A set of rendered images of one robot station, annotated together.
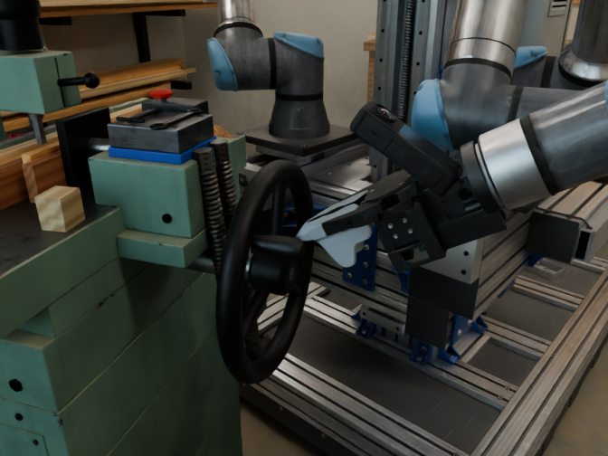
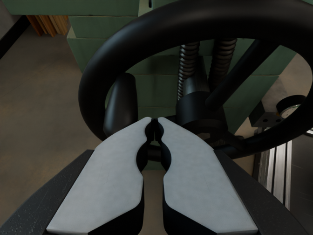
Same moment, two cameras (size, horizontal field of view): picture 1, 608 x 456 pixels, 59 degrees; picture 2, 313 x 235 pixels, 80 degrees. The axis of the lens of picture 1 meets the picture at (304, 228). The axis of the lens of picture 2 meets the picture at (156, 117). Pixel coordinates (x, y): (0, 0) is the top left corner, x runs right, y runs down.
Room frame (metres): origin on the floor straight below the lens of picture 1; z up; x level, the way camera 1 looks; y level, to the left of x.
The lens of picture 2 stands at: (0.52, -0.06, 1.01)
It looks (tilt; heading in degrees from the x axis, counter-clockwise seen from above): 58 degrees down; 71
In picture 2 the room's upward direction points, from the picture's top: 1 degrees clockwise
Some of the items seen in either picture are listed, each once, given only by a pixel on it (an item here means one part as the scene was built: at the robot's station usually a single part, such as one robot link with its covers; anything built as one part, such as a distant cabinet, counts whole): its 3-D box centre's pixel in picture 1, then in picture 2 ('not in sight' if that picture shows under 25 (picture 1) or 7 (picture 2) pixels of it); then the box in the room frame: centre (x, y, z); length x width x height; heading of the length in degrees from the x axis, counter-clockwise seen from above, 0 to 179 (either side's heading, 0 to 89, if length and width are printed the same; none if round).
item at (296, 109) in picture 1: (299, 111); not in sight; (1.30, 0.01, 0.87); 0.15 x 0.15 x 0.10
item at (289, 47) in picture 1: (296, 61); not in sight; (1.30, 0.02, 0.98); 0.13 x 0.12 x 0.14; 99
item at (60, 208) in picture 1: (61, 208); not in sight; (0.56, 0.27, 0.92); 0.04 x 0.03 x 0.04; 168
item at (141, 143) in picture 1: (167, 125); not in sight; (0.67, 0.17, 0.99); 0.13 x 0.11 x 0.06; 161
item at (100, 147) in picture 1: (107, 147); not in sight; (0.69, 0.26, 0.95); 0.09 x 0.07 x 0.09; 161
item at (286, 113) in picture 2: not in sight; (289, 108); (0.90, 0.08, 0.65); 0.06 x 0.04 x 0.08; 161
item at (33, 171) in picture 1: (77, 165); not in sight; (0.70, 0.31, 0.92); 0.17 x 0.02 x 0.05; 161
